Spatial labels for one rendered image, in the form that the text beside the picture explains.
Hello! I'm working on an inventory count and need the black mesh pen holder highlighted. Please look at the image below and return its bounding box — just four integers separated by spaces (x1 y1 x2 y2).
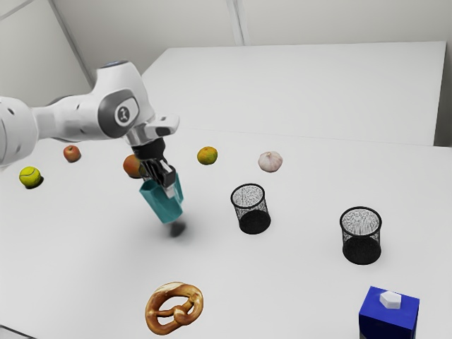
339 206 383 265
230 183 272 234

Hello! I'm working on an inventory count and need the small red apple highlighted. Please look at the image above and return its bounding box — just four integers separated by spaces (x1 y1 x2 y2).
63 145 82 163

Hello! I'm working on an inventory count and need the large red apple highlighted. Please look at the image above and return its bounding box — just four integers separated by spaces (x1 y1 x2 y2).
122 154 146 179

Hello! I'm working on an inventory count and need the orange mandarin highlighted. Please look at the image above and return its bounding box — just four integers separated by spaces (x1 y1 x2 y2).
196 145 219 166

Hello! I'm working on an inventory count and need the teal faceted mug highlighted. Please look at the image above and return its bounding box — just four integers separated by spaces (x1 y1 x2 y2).
138 172 185 225

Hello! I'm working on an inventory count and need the yellow tennis ball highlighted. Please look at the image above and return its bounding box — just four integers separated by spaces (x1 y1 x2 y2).
18 166 42 188

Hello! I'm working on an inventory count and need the blue carton with white cap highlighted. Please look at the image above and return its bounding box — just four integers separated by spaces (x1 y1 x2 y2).
358 285 421 339

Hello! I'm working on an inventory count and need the garlic bulb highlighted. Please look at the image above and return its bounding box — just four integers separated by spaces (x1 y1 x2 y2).
257 150 284 173

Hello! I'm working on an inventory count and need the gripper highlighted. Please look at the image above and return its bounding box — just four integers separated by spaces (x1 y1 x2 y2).
132 138 177 198

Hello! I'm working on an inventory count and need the brown pretzel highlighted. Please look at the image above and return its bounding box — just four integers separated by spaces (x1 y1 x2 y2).
145 281 205 335

